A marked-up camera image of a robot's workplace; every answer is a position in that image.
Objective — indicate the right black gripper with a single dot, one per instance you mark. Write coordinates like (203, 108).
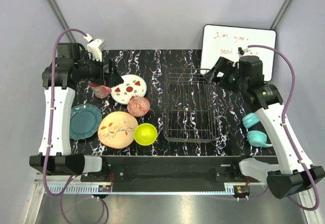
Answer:
(225, 66)

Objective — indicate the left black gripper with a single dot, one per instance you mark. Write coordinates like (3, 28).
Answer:
(114, 79)

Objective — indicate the red patterned blue zigzag bowl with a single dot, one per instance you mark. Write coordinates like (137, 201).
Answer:
(138, 106)

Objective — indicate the black wire dish rack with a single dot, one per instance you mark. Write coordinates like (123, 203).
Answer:
(190, 106)

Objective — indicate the lime green bowl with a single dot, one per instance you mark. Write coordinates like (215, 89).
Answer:
(145, 134)

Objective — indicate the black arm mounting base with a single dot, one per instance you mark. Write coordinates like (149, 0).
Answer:
(127, 168)

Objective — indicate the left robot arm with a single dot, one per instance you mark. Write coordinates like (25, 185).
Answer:
(72, 64)

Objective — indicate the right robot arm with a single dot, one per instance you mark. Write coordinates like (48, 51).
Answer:
(295, 172)

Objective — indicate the pink mug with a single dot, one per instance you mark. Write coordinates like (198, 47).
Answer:
(100, 91)

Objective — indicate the white watermelon pattern plate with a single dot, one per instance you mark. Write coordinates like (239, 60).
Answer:
(133, 86)

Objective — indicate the black marble pattern mat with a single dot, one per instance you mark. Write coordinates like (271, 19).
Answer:
(152, 66)

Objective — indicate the teal scalloped plate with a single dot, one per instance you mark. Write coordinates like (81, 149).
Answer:
(84, 122)

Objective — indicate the orange bird plate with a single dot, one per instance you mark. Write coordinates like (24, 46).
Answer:
(117, 130)

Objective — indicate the teal headphones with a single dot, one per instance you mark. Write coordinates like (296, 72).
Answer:
(255, 138)

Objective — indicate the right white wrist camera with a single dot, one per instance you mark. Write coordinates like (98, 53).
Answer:
(246, 52)

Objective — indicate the grey slotted cable duct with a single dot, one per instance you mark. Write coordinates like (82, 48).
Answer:
(224, 189)

